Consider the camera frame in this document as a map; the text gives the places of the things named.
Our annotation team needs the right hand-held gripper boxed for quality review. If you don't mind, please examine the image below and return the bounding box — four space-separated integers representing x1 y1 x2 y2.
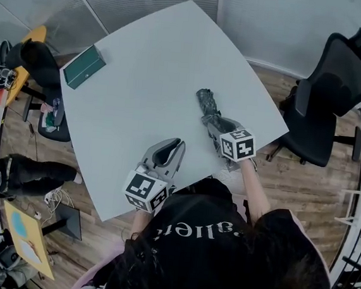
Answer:
202 115 262 174

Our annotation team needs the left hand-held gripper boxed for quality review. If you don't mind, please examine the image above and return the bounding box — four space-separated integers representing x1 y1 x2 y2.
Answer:
122 133 187 217

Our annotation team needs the dark plaid umbrella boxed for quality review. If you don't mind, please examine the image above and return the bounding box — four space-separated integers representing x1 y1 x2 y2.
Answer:
191 87 234 137

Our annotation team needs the person's left forearm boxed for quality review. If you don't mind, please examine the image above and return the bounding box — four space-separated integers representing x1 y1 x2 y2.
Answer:
130 209 152 243

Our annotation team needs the person's right forearm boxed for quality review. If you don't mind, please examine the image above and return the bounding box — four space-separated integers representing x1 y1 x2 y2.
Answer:
233 157 277 228

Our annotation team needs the white table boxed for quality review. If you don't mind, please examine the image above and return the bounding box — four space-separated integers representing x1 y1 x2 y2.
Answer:
45 0 302 239

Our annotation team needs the person's black and pink top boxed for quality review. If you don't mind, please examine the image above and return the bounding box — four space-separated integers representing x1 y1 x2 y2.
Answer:
71 164 344 289

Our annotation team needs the black mesh office chair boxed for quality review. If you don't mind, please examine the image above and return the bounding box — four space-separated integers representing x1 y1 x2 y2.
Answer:
266 19 361 171

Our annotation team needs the green cloth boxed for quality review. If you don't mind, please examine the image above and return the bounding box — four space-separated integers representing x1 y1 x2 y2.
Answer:
43 113 59 133

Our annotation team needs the dark green box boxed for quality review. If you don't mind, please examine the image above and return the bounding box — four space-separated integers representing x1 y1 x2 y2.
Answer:
60 42 109 93

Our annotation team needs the black office chair with clutter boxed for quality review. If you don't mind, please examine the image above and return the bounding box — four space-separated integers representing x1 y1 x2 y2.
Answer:
0 37 83 144

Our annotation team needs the yellow desk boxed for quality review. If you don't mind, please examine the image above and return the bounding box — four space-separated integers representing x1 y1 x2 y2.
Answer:
4 22 48 111
0 199 62 280

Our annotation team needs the teal cloth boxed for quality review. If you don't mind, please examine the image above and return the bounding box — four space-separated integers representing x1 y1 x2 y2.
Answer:
9 211 30 238

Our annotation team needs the white paper sheet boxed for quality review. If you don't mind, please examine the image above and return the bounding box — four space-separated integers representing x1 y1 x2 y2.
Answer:
16 239 46 265

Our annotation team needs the black metal railing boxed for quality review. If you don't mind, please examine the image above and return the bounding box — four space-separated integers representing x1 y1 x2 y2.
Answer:
328 96 361 289

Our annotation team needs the black swivel chair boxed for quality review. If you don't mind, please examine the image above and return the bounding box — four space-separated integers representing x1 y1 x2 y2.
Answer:
0 240 32 289

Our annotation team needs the white coiled cable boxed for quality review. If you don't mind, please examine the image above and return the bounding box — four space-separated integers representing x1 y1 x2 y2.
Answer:
42 186 77 217

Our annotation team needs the black desk base plate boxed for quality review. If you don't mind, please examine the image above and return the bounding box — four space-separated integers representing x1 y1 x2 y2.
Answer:
40 202 85 242

